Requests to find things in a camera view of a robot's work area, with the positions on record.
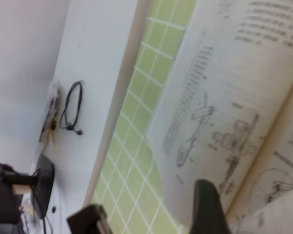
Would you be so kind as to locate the green checked tablecloth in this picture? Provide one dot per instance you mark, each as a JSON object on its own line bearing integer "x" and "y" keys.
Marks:
{"x": 136, "y": 170}

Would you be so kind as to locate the book with technical drawings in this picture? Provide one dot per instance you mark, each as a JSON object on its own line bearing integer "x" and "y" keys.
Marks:
{"x": 234, "y": 85}

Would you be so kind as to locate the black oval device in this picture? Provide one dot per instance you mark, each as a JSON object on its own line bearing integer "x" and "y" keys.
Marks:
{"x": 44, "y": 185}

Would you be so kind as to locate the clear plastic bag with parts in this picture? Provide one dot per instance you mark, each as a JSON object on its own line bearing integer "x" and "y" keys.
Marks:
{"x": 51, "y": 114}

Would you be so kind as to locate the small black knob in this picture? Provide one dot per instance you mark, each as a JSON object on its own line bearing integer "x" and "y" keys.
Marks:
{"x": 54, "y": 209}

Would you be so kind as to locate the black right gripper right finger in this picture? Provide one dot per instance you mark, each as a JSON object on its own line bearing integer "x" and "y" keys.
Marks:
{"x": 207, "y": 209}

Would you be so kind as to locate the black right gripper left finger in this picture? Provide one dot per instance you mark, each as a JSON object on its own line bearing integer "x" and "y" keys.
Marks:
{"x": 90, "y": 220}

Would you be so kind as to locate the black stand with rod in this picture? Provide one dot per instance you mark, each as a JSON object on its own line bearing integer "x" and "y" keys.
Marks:
{"x": 1, "y": 195}

